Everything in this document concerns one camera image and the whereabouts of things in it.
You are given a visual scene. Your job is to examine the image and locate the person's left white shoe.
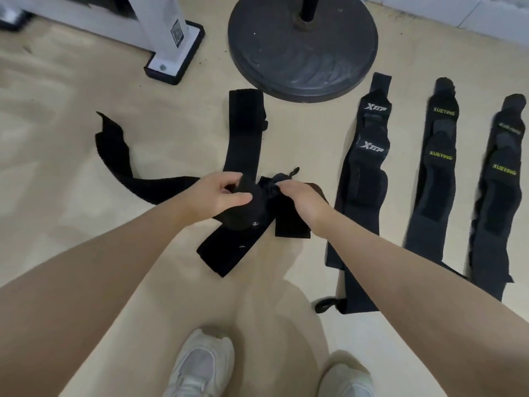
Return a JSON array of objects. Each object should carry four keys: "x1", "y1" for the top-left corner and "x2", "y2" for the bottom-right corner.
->
[{"x1": 162, "y1": 328, "x2": 236, "y2": 397}]

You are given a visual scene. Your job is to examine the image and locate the black frame foot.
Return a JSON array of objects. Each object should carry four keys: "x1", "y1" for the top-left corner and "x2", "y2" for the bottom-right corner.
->
[{"x1": 143, "y1": 20, "x2": 206, "y2": 86}]

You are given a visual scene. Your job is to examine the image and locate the black knee brace with straps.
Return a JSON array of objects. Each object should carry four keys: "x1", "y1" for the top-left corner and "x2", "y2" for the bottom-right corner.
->
[{"x1": 95, "y1": 89, "x2": 330, "y2": 278}]

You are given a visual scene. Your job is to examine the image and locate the person's left hand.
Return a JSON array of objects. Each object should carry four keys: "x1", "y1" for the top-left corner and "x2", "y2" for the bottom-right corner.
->
[{"x1": 181, "y1": 172, "x2": 253, "y2": 222}]

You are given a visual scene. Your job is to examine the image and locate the white frame leg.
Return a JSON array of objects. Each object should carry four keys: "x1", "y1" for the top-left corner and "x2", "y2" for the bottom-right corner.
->
[{"x1": 21, "y1": 0, "x2": 191, "y2": 76}]

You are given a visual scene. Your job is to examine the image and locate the black strap loop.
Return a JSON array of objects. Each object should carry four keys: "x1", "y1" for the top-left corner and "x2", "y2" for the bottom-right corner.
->
[{"x1": 314, "y1": 296, "x2": 345, "y2": 315}]

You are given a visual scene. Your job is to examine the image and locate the person's right hand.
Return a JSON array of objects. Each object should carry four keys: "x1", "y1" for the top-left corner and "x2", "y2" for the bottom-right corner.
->
[{"x1": 274, "y1": 179, "x2": 332, "y2": 229}]

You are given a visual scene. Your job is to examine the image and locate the black object by frame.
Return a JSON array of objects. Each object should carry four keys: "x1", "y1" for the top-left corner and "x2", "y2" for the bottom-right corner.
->
[{"x1": 0, "y1": 9, "x2": 35, "y2": 33}]

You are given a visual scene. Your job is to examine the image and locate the black knee sleeve white print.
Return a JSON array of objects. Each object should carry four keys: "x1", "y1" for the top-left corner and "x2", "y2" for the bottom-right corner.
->
[
  {"x1": 358, "y1": 72, "x2": 393, "y2": 139},
  {"x1": 325, "y1": 126, "x2": 392, "y2": 315}
]

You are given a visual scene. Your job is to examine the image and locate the person's left forearm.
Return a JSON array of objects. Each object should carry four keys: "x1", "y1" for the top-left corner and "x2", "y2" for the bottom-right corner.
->
[{"x1": 0, "y1": 199, "x2": 198, "y2": 397}]

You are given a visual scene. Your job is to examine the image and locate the black knee sleeve yellow print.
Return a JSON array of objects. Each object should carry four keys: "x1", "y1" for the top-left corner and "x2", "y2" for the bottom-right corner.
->
[
  {"x1": 403, "y1": 131, "x2": 458, "y2": 266},
  {"x1": 491, "y1": 93, "x2": 528, "y2": 146},
  {"x1": 468, "y1": 134, "x2": 525, "y2": 303},
  {"x1": 422, "y1": 77, "x2": 460, "y2": 141}
]

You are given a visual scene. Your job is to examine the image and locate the person's right white shoe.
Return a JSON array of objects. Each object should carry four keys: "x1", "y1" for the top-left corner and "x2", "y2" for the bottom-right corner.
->
[{"x1": 317, "y1": 361, "x2": 375, "y2": 397}]

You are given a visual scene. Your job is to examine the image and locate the black stand pole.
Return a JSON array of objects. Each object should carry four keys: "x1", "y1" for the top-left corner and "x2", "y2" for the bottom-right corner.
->
[{"x1": 299, "y1": 0, "x2": 322, "y2": 22}]

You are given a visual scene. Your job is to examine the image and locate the person's right forearm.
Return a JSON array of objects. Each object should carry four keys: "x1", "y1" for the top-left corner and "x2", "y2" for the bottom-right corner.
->
[{"x1": 311, "y1": 211, "x2": 529, "y2": 397}]

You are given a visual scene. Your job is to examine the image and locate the round black stand base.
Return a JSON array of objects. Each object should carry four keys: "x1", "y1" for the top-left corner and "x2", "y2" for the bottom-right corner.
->
[{"x1": 227, "y1": 0, "x2": 379, "y2": 104}]

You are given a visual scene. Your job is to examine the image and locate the person's white shoe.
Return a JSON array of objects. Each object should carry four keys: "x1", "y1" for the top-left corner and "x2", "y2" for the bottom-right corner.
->
[
  {"x1": 317, "y1": 361, "x2": 375, "y2": 397},
  {"x1": 162, "y1": 328, "x2": 236, "y2": 397}
]

